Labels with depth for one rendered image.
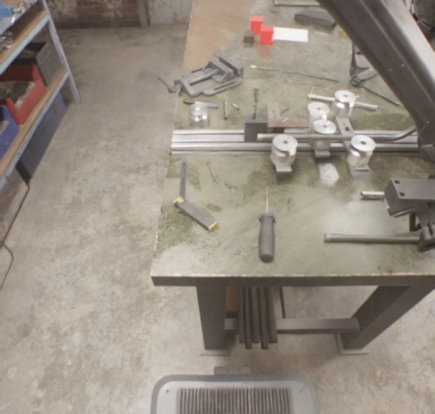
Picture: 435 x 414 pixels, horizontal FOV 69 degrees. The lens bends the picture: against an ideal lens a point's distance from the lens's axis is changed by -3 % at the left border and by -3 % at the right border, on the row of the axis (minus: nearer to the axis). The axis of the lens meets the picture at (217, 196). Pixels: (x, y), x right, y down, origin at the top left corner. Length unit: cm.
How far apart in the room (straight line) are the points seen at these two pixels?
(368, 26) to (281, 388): 103
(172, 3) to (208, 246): 340
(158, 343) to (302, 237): 97
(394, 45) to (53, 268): 165
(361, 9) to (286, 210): 43
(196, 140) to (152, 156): 135
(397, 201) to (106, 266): 139
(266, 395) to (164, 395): 32
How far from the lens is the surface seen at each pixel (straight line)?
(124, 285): 161
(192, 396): 116
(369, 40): 38
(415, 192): 58
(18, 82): 244
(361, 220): 71
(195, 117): 84
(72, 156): 228
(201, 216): 64
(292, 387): 118
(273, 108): 86
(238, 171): 74
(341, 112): 86
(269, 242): 59
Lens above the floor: 141
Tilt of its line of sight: 50 degrees down
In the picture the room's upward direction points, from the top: 1 degrees counter-clockwise
